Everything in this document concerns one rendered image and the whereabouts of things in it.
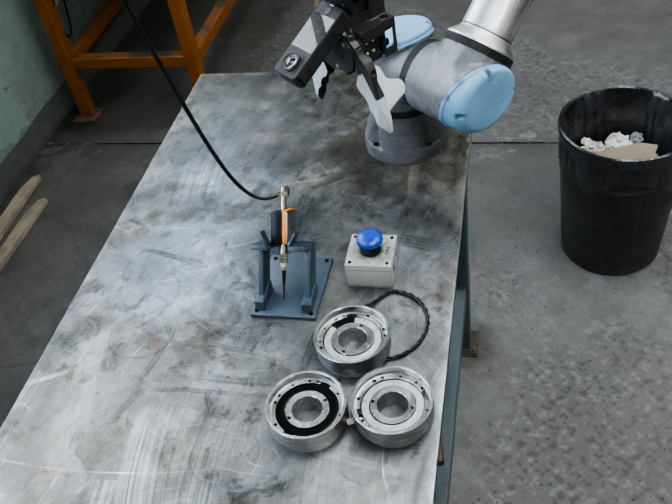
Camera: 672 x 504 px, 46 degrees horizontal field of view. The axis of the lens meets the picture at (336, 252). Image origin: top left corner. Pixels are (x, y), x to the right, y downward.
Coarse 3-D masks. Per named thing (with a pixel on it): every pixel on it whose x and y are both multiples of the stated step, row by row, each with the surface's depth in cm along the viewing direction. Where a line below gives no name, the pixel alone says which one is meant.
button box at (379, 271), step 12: (384, 240) 120; (396, 240) 120; (348, 252) 119; (360, 252) 119; (372, 252) 118; (384, 252) 118; (396, 252) 120; (348, 264) 117; (360, 264) 117; (372, 264) 116; (384, 264) 116; (396, 264) 121; (348, 276) 119; (360, 276) 118; (372, 276) 118; (384, 276) 117
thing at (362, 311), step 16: (320, 320) 110; (336, 320) 111; (384, 320) 109; (320, 336) 110; (336, 336) 109; (352, 336) 111; (368, 336) 108; (384, 336) 109; (320, 352) 106; (352, 352) 107; (384, 352) 106; (336, 368) 106; (352, 368) 105; (368, 368) 105
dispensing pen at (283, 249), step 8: (280, 192) 114; (288, 192) 115; (272, 216) 113; (280, 216) 113; (272, 224) 114; (280, 224) 113; (272, 232) 114; (280, 232) 114; (272, 240) 114; (280, 240) 114; (280, 248) 116; (280, 256) 116; (280, 264) 116
